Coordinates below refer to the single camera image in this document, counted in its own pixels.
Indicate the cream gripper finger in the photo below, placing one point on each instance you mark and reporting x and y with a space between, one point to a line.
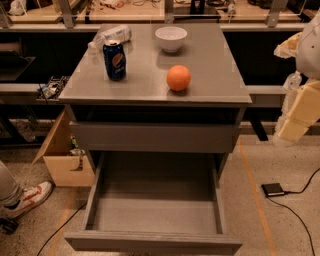
288 48
301 109

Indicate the orange fruit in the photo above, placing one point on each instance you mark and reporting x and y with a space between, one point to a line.
178 78

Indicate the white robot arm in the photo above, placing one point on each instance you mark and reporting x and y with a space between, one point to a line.
307 58

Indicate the grey drawer cabinet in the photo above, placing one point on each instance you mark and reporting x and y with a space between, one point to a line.
216 94

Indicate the open grey middle drawer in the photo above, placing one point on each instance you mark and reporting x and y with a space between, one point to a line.
148 202

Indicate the closed grey top drawer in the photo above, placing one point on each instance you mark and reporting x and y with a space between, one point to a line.
150 137

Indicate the clear hand sanitizer bottle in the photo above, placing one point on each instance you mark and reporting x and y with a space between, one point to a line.
292 81

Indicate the black foot pedal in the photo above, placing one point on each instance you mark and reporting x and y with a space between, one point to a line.
272 190

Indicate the white ceramic bowl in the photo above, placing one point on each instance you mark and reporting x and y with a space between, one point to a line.
170 38

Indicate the clear plastic water bottle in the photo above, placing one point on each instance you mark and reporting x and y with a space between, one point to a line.
121 33

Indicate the blue Pepsi can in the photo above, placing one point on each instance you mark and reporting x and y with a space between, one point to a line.
115 59

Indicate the cardboard box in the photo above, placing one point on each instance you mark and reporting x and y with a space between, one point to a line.
65 168

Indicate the white red sneaker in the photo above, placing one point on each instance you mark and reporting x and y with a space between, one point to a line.
30 198

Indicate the grey trouser leg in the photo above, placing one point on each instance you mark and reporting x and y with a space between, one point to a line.
10 190

